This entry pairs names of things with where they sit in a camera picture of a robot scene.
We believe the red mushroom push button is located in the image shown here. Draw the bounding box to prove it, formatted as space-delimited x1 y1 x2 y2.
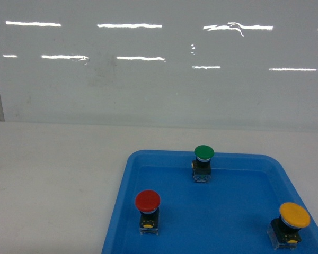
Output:
135 189 161 235

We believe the yellow mushroom push button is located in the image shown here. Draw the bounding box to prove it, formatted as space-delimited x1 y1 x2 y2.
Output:
267 202 311 250

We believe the green mushroom push button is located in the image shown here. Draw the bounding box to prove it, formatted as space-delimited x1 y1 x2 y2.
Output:
191 144 215 183

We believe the blue plastic tray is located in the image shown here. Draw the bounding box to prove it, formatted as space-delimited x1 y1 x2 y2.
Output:
102 150 303 253

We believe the glossy white board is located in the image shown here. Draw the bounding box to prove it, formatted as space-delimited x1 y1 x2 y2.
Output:
0 1 318 132

